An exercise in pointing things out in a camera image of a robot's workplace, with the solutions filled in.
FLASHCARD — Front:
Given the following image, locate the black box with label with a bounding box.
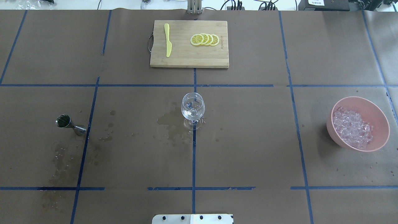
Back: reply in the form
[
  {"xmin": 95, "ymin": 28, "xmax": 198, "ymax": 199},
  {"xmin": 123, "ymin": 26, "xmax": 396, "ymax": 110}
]
[{"xmin": 298, "ymin": 0, "xmax": 350, "ymax": 11}]

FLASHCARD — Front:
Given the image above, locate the pink bowl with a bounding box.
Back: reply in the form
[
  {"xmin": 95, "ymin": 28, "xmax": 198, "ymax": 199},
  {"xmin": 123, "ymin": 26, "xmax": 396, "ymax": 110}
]
[{"xmin": 326, "ymin": 96, "xmax": 390, "ymax": 152}]

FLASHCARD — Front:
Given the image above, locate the lemon slice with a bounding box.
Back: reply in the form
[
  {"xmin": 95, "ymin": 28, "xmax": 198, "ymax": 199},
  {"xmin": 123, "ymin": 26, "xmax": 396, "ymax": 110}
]
[
  {"xmin": 204, "ymin": 34, "xmax": 213, "ymax": 46},
  {"xmin": 200, "ymin": 34, "xmax": 207, "ymax": 45},
  {"xmin": 210, "ymin": 34, "xmax": 220, "ymax": 46},
  {"xmin": 190, "ymin": 34, "xmax": 205, "ymax": 46}
]

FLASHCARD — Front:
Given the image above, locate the aluminium camera post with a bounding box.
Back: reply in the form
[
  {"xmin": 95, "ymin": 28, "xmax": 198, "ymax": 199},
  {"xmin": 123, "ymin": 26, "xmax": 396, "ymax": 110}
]
[{"xmin": 187, "ymin": 0, "xmax": 203, "ymax": 14}]

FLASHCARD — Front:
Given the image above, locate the bamboo cutting board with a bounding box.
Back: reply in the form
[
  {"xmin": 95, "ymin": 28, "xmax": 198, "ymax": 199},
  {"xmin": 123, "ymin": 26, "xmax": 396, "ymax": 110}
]
[{"xmin": 150, "ymin": 20, "xmax": 230, "ymax": 68}]

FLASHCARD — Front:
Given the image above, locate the clear wine glass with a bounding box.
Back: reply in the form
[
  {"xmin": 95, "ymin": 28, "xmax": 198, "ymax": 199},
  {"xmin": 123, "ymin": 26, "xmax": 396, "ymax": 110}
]
[{"xmin": 181, "ymin": 92, "xmax": 205, "ymax": 131}]

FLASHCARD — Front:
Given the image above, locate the yellow plastic knife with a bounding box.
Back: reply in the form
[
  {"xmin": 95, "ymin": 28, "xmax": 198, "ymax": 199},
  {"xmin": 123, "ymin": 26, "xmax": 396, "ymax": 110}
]
[{"xmin": 164, "ymin": 23, "xmax": 173, "ymax": 57}]

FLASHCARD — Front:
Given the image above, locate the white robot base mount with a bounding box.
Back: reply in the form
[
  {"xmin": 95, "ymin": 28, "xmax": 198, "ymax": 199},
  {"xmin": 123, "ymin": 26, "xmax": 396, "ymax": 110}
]
[{"xmin": 152, "ymin": 214, "xmax": 234, "ymax": 224}]

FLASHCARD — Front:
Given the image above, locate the pile of ice cubes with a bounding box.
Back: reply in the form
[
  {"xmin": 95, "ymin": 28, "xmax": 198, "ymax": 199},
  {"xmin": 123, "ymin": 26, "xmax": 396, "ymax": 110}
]
[{"xmin": 332, "ymin": 107, "xmax": 374, "ymax": 149}]

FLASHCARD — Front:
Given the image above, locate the steel double jigger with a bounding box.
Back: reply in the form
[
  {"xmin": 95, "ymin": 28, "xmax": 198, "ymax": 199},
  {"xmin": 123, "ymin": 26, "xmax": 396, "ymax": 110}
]
[{"xmin": 55, "ymin": 114, "xmax": 87, "ymax": 136}]

